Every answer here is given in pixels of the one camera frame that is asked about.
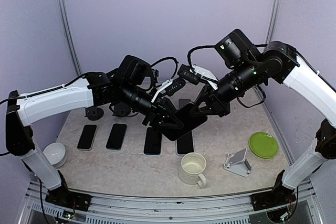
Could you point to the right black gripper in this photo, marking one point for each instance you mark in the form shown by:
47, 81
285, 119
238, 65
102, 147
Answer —
217, 105

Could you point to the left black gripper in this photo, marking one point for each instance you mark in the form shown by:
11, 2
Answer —
157, 112

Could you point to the purple phone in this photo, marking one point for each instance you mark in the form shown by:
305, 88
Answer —
189, 123

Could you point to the black phone blue edge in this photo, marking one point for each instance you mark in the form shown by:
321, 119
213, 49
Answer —
153, 141

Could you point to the black phone white case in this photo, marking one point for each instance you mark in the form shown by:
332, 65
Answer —
185, 144

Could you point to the dark grey phone stand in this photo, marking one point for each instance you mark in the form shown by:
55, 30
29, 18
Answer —
122, 110

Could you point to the black phone landscape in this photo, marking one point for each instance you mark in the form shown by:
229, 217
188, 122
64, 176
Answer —
116, 137

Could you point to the white folding phone stand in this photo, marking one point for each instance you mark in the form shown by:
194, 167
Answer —
237, 163

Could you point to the grey round-base phone stand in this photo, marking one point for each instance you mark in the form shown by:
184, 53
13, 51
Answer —
94, 113

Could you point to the black phone white edge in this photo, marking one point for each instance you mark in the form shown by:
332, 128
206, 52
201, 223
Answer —
87, 137

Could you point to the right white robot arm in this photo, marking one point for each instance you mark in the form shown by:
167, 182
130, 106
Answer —
308, 95

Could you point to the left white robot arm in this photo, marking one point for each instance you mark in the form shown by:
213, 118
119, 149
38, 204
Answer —
93, 89

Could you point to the white ribbed mug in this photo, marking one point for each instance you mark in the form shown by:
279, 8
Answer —
191, 169

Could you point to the green plate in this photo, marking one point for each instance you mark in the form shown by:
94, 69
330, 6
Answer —
263, 145

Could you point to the white bowl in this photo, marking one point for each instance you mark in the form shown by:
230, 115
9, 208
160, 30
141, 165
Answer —
56, 154

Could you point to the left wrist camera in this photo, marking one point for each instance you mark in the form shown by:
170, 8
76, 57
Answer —
135, 70

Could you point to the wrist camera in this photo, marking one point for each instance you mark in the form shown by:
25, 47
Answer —
235, 48
135, 70

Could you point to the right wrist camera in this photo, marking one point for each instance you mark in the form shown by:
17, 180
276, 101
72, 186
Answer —
235, 48

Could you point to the right aluminium frame post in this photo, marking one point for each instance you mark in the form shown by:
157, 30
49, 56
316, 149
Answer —
273, 20

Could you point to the aluminium frame post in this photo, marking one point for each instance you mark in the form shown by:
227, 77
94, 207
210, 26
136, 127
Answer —
69, 38
273, 20

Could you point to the front aluminium rail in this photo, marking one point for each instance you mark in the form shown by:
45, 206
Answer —
108, 208

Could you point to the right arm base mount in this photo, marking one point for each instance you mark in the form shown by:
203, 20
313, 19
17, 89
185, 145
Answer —
270, 199

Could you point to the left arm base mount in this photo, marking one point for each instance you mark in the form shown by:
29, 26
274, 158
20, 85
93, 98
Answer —
71, 200

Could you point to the left aluminium frame post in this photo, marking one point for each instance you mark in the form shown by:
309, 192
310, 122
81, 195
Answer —
69, 38

